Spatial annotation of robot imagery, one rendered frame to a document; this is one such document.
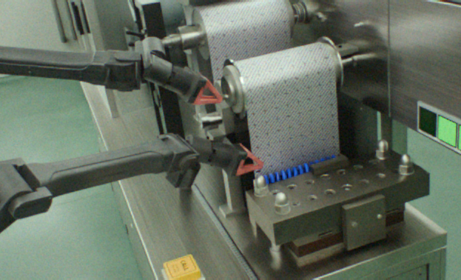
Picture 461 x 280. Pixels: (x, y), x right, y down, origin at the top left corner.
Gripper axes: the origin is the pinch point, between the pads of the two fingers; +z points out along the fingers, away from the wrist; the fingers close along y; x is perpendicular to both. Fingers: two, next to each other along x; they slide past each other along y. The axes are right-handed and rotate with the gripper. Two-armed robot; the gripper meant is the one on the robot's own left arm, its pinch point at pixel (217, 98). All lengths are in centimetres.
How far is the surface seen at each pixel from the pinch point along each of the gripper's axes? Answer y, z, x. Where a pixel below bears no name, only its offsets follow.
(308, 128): 8.9, 21.7, 3.7
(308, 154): 9.1, 25.6, -2.2
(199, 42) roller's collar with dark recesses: -21.1, -1.6, 8.9
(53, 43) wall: -546, 66, -93
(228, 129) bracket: 0.6, 6.4, -5.9
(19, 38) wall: -548, 31, -104
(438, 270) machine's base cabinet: 37, 55, -11
